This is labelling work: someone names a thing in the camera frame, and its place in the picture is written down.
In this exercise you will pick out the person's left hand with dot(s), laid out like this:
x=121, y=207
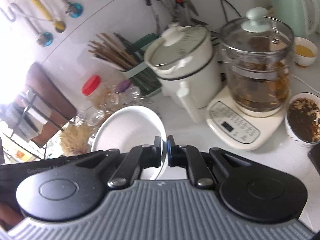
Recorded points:
x=8, y=216

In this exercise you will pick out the mint green electric kettle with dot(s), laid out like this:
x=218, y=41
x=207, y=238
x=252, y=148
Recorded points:
x=292, y=7

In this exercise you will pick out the white electric cooking pot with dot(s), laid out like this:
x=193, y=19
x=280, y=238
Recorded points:
x=185, y=67

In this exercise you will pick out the white bowl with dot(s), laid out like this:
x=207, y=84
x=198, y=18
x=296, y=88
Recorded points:
x=127, y=127

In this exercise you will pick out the green chopstick holder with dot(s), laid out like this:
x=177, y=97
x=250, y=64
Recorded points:
x=145, y=80

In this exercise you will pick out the dark brown cutting board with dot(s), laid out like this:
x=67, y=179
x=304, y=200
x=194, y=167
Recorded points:
x=42, y=85

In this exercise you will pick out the purple plastic piece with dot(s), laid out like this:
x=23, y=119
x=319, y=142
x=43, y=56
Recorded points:
x=123, y=86

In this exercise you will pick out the glass health kettle with base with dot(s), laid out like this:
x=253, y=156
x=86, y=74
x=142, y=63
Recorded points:
x=252, y=80

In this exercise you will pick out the dark flat object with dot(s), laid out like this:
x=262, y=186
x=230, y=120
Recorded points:
x=315, y=158

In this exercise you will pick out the red-lidded plastic jar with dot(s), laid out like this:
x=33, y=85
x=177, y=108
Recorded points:
x=96, y=90

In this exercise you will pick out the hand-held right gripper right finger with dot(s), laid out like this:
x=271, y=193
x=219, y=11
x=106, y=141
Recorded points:
x=170, y=152

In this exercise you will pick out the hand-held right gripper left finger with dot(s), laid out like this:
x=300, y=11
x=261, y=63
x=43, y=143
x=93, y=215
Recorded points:
x=158, y=152

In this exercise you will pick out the small bowl of yellow liquid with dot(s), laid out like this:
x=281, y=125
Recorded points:
x=305, y=51

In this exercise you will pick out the bowl of dark food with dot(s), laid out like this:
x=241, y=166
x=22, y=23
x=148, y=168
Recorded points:
x=303, y=120

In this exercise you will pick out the bundle of dried noodles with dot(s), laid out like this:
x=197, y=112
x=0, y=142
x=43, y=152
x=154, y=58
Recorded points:
x=75, y=137

